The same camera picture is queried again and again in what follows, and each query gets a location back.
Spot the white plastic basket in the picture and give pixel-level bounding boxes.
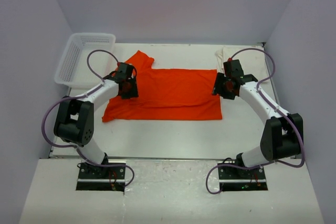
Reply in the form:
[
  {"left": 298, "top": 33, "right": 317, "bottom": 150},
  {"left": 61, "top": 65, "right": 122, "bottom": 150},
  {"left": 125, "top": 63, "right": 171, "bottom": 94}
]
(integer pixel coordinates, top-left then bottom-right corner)
[{"left": 54, "top": 33, "right": 116, "bottom": 89}]

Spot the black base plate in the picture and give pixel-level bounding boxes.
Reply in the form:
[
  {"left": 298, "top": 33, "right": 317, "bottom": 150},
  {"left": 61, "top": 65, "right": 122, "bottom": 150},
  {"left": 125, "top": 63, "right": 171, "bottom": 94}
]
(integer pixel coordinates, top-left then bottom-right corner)
[
  {"left": 76, "top": 163, "right": 125, "bottom": 192},
  {"left": 217, "top": 166, "right": 268, "bottom": 192}
]

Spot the orange t-shirt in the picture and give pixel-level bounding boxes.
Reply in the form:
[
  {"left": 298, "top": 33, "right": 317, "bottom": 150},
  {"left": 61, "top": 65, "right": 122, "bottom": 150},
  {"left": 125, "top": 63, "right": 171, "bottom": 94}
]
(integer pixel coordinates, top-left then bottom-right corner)
[{"left": 102, "top": 51, "right": 223, "bottom": 123}]

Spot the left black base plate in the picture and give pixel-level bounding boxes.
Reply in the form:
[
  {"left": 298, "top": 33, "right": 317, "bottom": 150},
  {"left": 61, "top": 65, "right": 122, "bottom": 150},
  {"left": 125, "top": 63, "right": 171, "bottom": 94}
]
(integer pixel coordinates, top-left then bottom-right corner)
[{"left": 76, "top": 163, "right": 125, "bottom": 192}]

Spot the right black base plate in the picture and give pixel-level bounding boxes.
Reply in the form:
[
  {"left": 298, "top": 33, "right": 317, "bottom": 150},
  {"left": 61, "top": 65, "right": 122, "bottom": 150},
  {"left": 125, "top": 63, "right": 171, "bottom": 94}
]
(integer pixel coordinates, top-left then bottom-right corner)
[{"left": 217, "top": 166, "right": 268, "bottom": 192}]

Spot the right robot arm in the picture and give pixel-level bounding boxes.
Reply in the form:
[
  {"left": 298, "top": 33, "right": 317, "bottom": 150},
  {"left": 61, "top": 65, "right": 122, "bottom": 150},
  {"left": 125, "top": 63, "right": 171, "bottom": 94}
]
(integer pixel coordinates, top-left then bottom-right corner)
[{"left": 212, "top": 59, "right": 303, "bottom": 178}]

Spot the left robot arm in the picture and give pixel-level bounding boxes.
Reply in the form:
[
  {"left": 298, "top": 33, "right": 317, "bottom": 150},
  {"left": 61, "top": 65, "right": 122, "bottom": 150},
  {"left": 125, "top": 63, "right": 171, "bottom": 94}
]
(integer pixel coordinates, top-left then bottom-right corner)
[{"left": 54, "top": 62, "right": 139, "bottom": 178}]

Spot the folded white t-shirt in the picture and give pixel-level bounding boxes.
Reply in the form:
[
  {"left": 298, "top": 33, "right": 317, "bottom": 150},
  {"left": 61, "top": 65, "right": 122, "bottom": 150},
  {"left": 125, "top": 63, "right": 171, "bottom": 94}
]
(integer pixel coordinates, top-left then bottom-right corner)
[{"left": 215, "top": 46, "right": 269, "bottom": 80}]

